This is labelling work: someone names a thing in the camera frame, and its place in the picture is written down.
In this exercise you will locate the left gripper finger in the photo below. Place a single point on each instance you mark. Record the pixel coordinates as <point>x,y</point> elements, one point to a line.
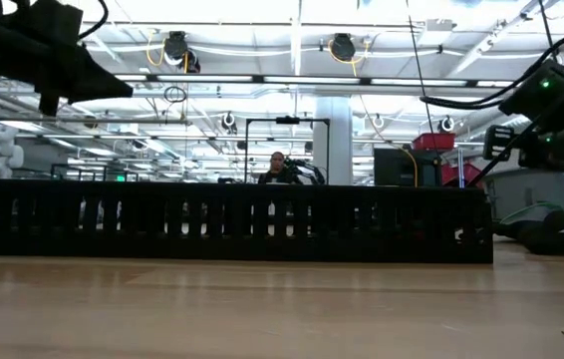
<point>97,82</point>

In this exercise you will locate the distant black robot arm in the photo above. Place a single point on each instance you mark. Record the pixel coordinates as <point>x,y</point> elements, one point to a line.
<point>307,167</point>

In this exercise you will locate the black glove green cuff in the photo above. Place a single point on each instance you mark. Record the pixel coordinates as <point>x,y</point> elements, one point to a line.
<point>551,239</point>

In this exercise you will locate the red storage bins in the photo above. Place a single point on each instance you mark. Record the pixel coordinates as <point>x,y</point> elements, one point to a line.
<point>461,174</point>

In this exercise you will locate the white robot figure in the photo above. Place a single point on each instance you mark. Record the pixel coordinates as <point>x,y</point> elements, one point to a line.
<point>0,152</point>

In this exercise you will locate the red bin on monitor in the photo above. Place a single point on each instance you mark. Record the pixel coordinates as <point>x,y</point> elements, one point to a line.
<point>434,141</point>

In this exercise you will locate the dark distant monitor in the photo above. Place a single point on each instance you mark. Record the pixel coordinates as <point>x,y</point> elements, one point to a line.
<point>396,167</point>

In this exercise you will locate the person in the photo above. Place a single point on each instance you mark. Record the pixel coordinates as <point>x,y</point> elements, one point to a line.
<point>277,169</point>

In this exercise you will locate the white building column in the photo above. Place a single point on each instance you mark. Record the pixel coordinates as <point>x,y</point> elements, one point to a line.
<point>337,149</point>

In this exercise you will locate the long ceiling light bar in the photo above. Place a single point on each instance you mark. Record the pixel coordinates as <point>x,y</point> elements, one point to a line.
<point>312,80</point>

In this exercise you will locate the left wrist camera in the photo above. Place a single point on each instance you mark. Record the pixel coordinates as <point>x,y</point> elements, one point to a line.
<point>58,22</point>

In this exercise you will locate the distant black station frame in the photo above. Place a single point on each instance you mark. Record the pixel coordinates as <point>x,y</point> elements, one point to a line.
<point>287,119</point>

